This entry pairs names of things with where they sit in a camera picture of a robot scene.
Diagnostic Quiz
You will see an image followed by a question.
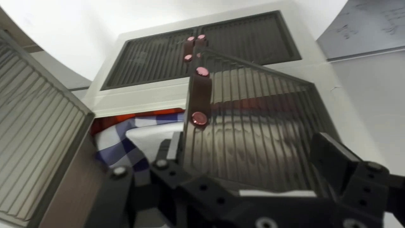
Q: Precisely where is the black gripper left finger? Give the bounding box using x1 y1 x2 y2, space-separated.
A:
84 134 242 228

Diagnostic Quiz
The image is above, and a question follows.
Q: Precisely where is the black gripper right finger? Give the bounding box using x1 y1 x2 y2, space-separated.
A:
309 132 405 228

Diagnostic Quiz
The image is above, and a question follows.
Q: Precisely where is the translucent ribbed shelf door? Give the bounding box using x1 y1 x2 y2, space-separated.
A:
0 31 96 228
181 50 339 200

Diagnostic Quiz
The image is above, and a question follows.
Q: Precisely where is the white stacked shelf cabinet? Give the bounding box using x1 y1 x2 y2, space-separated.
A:
80 0 381 200

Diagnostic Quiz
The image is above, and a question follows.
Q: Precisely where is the dark ribbed shelf door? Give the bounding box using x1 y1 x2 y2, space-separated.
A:
194 10 304 81
100 25 200 91

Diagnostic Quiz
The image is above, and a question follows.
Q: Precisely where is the blue white checked cloth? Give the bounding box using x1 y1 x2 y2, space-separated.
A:
93 112 188 188

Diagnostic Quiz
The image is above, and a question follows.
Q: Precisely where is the red cloth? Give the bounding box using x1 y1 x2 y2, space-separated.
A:
90 108 188 134

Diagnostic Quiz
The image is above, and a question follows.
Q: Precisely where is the white sheet with drawings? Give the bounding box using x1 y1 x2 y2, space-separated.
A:
315 0 405 62

